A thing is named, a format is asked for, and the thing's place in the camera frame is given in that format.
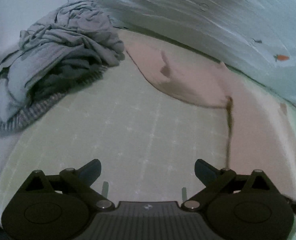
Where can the beige long sleeve shirt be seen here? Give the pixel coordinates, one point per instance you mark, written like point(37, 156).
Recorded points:
point(261, 132)

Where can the green grid cutting mat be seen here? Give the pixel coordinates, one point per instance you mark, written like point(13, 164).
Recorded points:
point(147, 142)

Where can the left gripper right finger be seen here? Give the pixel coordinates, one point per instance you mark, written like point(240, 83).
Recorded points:
point(217, 183)

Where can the grey garment pile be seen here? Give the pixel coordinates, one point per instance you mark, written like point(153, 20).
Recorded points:
point(72, 27)

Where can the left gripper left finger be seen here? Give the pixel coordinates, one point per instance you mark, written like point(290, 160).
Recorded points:
point(77, 183)

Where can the blue checkered shirt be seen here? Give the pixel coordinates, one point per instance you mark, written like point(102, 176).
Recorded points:
point(47, 92)

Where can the carrot print light sheet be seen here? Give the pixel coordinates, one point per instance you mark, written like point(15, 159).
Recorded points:
point(257, 37)

